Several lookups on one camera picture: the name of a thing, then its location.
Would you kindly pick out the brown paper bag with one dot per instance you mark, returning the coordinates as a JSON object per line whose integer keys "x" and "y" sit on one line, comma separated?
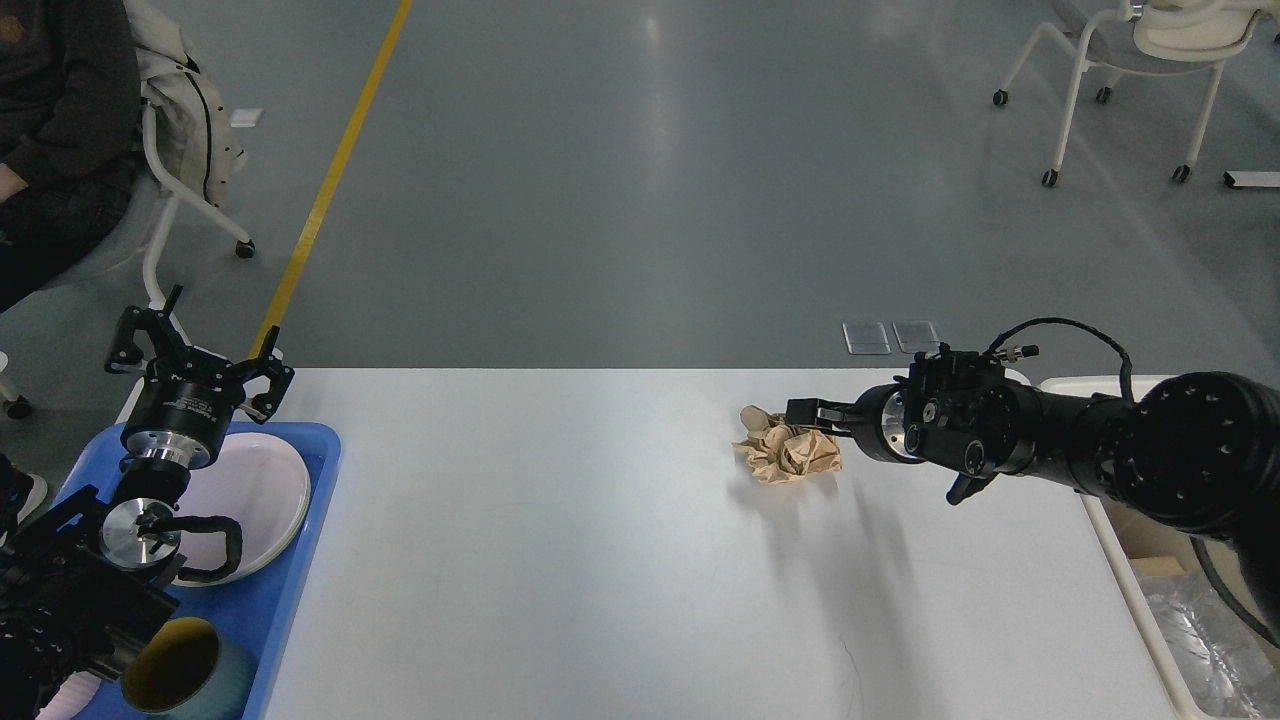
{"x": 1155, "y": 551}

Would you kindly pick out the white bar on floor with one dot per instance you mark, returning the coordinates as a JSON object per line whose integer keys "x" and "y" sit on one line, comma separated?
{"x": 1252, "y": 179}

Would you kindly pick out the dark teal mug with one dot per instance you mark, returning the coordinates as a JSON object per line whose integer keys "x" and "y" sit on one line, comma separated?
{"x": 190, "y": 670}

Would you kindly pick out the white chair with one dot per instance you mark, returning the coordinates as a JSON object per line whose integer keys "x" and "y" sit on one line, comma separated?
{"x": 148, "y": 223}
{"x": 1142, "y": 38}

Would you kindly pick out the white chair left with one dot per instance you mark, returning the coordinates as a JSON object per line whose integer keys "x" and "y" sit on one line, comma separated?
{"x": 148, "y": 223}

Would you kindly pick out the beige plastic bin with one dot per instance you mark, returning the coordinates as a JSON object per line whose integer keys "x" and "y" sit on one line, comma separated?
{"x": 1218, "y": 563}

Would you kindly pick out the floor outlet plates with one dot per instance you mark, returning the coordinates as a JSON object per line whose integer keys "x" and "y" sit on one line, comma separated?
{"x": 877, "y": 338}

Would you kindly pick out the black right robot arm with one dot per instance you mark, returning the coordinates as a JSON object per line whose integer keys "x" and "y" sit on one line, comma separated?
{"x": 1199, "y": 453}

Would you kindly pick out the white chair right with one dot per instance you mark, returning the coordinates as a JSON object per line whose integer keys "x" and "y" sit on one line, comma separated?
{"x": 1142, "y": 38}

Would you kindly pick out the white paper on floor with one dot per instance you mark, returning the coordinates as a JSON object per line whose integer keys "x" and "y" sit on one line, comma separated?
{"x": 244, "y": 118}

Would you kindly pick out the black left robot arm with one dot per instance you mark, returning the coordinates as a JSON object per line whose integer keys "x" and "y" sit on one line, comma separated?
{"x": 84, "y": 585}

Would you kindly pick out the blue plastic tray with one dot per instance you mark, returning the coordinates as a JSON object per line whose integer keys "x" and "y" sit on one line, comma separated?
{"x": 257, "y": 611}

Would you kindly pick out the pink ribbed mug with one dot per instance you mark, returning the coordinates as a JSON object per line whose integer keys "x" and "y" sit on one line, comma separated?
{"x": 73, "y": 695}

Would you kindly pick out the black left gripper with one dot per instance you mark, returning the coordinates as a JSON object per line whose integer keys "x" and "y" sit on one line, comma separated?
{"x": 185, "y": 410}

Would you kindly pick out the large foil tray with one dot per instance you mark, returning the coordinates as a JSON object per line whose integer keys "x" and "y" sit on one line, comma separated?
{"x": 1225, "y": 669}

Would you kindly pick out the brown paper ball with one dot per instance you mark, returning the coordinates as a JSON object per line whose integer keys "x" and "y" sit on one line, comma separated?
{"x": 781, "y": 453}

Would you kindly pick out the pink plate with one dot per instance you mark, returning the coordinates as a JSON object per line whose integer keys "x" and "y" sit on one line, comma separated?
{"x": 260, "y": 481}

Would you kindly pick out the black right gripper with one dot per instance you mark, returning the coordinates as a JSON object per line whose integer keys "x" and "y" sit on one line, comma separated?
{"x": 878, "y": 417}

